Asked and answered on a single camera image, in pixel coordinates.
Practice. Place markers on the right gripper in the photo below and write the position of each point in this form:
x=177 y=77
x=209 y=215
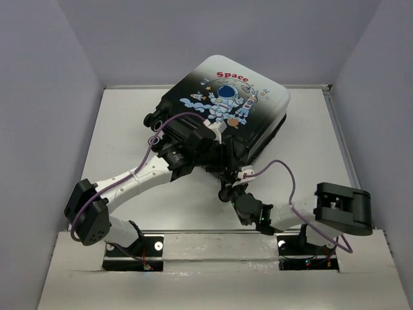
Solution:
x=242 y=186

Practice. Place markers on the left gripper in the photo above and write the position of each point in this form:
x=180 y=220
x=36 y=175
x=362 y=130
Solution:
x=224 y=162

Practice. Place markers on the black and white suitcase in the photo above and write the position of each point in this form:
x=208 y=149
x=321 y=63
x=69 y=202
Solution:
x=251 y=106

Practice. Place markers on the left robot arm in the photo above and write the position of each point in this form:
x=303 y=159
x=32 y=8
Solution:
x=90 y=207

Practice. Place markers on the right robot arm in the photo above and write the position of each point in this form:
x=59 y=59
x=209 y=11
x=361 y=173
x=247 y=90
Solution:
x=333 y=211

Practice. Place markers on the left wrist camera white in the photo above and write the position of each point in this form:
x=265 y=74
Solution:
x=217 y=128

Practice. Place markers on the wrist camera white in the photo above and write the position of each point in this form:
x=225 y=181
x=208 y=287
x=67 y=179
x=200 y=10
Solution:
x=244 y=175
x=217 y=128

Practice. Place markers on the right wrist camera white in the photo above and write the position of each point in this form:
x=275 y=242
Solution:
x=244 y=175

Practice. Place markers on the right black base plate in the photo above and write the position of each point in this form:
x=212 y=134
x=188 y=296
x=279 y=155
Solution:
x=301 y=256

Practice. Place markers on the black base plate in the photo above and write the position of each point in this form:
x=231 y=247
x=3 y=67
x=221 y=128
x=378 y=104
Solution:
x=301 y=256
x=146 y=258

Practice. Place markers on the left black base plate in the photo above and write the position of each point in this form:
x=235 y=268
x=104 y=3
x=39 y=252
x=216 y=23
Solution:
x=146 y=258

